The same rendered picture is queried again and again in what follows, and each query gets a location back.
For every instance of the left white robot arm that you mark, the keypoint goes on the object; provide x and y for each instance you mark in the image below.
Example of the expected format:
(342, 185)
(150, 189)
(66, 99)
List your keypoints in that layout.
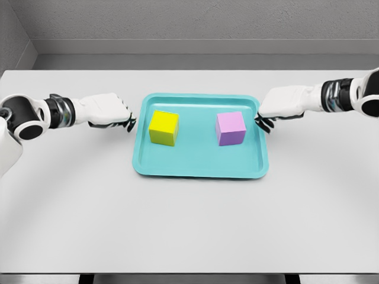
(32, 118)

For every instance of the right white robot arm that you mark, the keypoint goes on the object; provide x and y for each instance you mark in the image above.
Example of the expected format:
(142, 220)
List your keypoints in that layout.
(343, 94)

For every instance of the teal plastic tray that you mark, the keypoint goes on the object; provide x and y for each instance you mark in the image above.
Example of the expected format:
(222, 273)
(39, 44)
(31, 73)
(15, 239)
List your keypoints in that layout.
(201, 159)

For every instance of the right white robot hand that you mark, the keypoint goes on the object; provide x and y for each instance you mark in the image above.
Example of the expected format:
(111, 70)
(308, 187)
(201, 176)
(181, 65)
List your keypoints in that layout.
(282, 102)

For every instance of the yellow cube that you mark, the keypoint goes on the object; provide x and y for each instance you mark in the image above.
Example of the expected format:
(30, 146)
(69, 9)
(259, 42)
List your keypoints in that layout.
(163, 127)

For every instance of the pink purple cube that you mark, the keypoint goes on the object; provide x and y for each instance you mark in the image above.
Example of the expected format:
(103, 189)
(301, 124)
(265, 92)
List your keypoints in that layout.
(231, 128)

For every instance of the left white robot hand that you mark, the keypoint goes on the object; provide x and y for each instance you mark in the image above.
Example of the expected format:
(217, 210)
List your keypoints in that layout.
(105, 109)

